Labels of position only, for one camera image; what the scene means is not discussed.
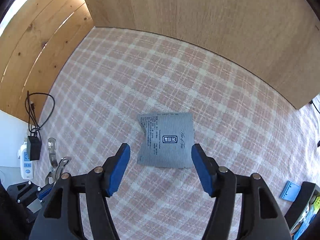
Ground grey tea bag packet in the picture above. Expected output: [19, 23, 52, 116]
[137, 112, 194, 168]

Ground silver metal carabiner tool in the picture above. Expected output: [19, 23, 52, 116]
[45, 138, 72, 184]

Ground black storage tray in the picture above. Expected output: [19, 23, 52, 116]
[285, 181, 319, 239]

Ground white power strip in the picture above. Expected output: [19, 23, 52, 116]
[17, 142, 33, 180]

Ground blue plastic phone stand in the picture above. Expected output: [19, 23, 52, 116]
[279, 180, 301, 202]

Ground black power adapter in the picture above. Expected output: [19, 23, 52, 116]
[27, 135, 42, 161]

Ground pine wood side panel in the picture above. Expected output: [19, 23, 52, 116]
[1, 0, 94, 121]

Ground wooden cabinet panel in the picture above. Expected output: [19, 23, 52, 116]
[85, 0, 319, 109]

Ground black power cable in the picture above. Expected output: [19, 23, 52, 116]
[24, 90, 56, 137]

